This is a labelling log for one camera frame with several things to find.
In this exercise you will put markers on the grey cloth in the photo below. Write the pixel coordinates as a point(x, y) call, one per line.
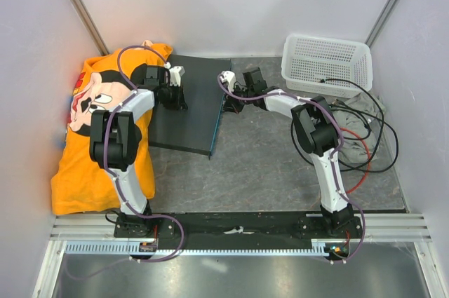
point(356, 115)

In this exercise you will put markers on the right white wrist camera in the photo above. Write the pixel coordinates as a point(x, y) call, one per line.
point(227, 80)

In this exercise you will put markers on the orange mickey mouse cloth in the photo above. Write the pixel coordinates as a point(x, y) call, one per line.
point(80, 185)

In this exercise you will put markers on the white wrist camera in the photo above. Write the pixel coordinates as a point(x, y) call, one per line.
point(227, 80)
point(175, 74)

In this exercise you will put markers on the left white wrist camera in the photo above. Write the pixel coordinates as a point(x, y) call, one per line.
point(175, 74)

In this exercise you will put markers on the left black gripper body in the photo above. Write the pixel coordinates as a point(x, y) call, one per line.
point(172, 97)

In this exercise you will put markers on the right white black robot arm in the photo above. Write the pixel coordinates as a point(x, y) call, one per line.
point(317, 132)

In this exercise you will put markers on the white slotted cable duct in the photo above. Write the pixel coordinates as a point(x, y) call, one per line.
point(136, 248)

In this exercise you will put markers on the white plastic basket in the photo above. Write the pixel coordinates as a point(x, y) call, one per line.
point(326, 66)

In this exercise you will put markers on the dark blue network switch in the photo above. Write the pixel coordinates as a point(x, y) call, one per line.
point(193, 130)

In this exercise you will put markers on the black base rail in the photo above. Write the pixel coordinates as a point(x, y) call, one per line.
point(235, 229)

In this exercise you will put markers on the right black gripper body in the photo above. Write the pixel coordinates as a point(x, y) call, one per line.
point(237, 104)

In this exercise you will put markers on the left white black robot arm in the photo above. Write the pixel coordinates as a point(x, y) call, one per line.
point(115, 137)

